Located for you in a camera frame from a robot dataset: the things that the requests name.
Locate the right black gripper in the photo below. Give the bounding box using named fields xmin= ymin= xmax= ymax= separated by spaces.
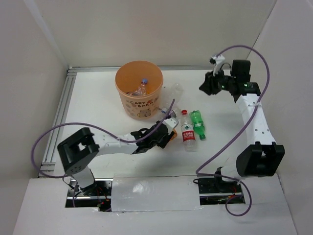
xmin=199 ymin=66 xmax=236 ymax=95

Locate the orange juice bottle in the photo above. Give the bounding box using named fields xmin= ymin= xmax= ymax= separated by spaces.
xmin=171 ymin=130 xmax=178 ymax=141

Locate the water bottle red label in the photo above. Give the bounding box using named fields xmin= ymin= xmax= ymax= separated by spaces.
xmin=180 ymin=110 xmax=197 ymax=152

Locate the clear bottle black label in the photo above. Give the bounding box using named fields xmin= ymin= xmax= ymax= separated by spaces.
xmin=160 ymin=106 xmax=181 ymax=120

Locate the clear crushed bottle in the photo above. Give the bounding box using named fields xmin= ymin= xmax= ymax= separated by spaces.
xmin=165 ymin=83 xmax=184 ymax=108

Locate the green soda bottle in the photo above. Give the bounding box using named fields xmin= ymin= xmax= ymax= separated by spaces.
xmin=189 ymin=110 xmax=206 ymax=141

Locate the clear bottle blue cap label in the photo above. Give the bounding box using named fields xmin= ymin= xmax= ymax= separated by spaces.
xmin=135 ymin=78 xmax=148 ymax=96

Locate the blue label white cap bottle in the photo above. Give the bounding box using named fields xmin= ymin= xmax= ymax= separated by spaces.
xmin=127 ymin=91 xmax=138 ymax=96

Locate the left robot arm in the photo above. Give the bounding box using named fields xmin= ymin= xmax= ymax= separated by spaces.
xmin=57 ymin=121 xmax=175 ymax=195

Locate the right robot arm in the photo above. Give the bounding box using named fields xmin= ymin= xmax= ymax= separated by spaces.
xmin=200 ymin=55 xmax=285 ymax=192

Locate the orange plastic capybara bin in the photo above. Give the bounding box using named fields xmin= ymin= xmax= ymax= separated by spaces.
xmin=115 ymin=61 xmax=163 ymax=120

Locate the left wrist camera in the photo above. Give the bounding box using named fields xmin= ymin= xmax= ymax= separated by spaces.
xmin=162 ymin=117 xmax=179 ymax=130

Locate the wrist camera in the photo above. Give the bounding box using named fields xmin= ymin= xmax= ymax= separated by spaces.
xmin=209 ymin=54 xmax=225 ymax=76
xmin=162 ymin=117 xmax=179 ymax=130

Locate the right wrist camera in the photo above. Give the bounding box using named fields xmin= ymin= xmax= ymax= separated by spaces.
xmin=209 ymin=54 xmax=225 ymax=76

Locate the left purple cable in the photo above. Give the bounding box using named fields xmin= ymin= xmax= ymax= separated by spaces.
xmin=30 ymin=98 xmax=176 ymax=208

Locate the purple cable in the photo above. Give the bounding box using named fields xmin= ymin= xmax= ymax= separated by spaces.
xmin=195 ymin=45 xmax=271 ymax=217
xmin=30 ymin=98 xmax=176 ymax=208

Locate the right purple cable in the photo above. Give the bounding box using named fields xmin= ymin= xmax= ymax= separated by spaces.
xmin=195 ymin=45 xmax=271 ymax=217

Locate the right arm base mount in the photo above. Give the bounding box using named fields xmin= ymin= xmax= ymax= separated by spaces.
xmin=193 ymin=176 xmax=245 ymax=205

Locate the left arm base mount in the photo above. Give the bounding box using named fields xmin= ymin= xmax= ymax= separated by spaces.
xmin=63 ymin=178 xmax=113 ymax=212

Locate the aluminium frame rail back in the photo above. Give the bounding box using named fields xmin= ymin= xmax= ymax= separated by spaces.
xmin=67 ymin=66 xmax=213 ymax=73

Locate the aluminium frame rail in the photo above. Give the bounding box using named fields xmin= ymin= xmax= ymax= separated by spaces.
xmin=67 ymin=66 xmax=213 ymax=73
xmin=40 ymin=68 xmax=77 ymax=175

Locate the aluminium frame rail left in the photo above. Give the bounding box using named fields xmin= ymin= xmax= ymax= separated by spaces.
xmin=40 ymin=68 xmax=77 ymax=175

